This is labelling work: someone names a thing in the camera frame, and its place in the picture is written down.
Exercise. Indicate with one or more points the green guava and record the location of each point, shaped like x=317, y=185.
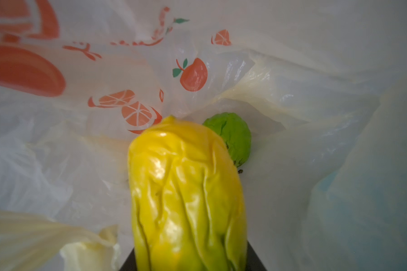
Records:
x=235, y=133

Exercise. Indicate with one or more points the yellow green mango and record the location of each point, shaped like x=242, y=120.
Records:
x=188, y=208

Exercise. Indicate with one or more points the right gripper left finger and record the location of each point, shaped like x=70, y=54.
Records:
x=130, y=263

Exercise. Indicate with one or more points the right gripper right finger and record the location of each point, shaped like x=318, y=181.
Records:
x=253, y=262

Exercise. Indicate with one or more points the cream plastic bag orange print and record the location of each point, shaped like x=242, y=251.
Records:
x=322, y=86

